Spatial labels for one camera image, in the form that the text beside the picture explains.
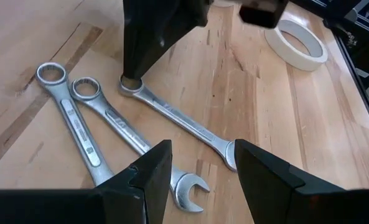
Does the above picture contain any white masking tape roll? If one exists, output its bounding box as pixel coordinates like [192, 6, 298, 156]
[263, 19, 329, 73]

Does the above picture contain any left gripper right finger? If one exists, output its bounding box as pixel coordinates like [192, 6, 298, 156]
[235, 139, 369, 224]

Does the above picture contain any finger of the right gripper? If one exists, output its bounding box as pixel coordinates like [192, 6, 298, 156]
[121, 0, 210, 81]
[238, 0, 290, 29]

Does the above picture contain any chrome combination wrench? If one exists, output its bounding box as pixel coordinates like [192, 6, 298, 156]
[35, 61, 116, 187]
[118, 75, 238, 172]
[70, 76, 211, 214]

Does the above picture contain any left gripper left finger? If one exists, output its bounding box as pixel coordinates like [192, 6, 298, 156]
[0, 139, 173, 224]

